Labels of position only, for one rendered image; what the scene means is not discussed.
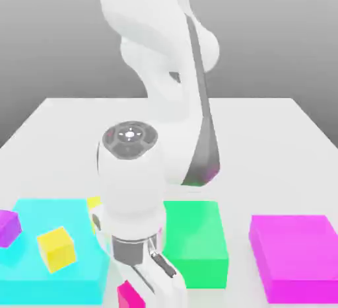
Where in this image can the large cyan box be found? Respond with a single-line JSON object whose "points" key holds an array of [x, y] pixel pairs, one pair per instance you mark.
{"points": [[52, 286]]}

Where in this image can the small purple cube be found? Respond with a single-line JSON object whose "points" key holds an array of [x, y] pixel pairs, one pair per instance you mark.
{"points": [[8, 228]]}

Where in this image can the large green box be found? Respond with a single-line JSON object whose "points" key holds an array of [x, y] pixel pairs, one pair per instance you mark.
{"points": [[195, 239]]}

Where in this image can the small pink cube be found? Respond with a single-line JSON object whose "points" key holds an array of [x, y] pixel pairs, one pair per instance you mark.
{"points": [[128, 297]]}

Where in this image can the large magenta box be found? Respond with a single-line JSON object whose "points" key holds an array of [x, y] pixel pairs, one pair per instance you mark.
{"points": [[298, 255]]}

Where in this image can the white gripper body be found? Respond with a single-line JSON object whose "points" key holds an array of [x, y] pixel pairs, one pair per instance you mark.
{"points": [[163, 292]]}

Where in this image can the small yellow cube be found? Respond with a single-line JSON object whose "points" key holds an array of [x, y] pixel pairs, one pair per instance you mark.
{"points": [[93, 202], [56, 249]]}

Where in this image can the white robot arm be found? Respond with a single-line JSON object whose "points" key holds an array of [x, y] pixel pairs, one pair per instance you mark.
{"points": [[158, 49]]}

